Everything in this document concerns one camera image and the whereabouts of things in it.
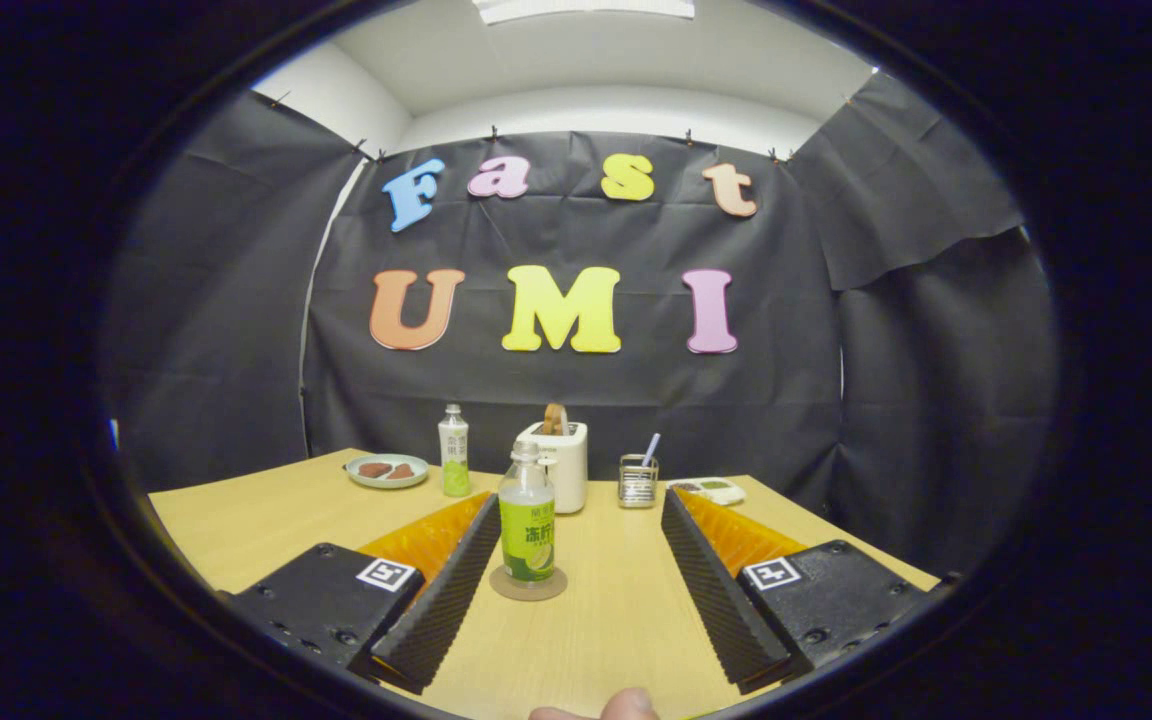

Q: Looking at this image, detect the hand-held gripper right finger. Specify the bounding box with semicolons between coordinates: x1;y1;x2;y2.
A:
659;487;942;696

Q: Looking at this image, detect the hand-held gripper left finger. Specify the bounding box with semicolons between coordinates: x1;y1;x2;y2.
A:
226;490;504;696

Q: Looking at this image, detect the round brown coaster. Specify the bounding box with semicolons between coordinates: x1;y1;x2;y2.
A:
489;565;569;602

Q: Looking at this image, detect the juice bottle green label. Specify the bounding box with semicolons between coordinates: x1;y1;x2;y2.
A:
498;440;557;584

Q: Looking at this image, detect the capped slim green label bottle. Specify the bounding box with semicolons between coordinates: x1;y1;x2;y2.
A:
438;404;471;498

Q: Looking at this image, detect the white divided dish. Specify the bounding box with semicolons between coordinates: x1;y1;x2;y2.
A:
668;477;746;507

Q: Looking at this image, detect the wooden table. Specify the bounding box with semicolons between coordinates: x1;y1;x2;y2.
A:
148;447;940;719

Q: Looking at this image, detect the pale green plate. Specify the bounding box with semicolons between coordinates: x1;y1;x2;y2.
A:
346;453;430;490

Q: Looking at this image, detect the white toaster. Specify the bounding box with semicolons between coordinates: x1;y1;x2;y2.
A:
516;420;589;515

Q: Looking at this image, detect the ceiling light panel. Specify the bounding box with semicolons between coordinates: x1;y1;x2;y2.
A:
473;0;697;26

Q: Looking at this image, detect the metal wire holder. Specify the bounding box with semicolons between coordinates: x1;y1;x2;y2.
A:
619;454;660;509

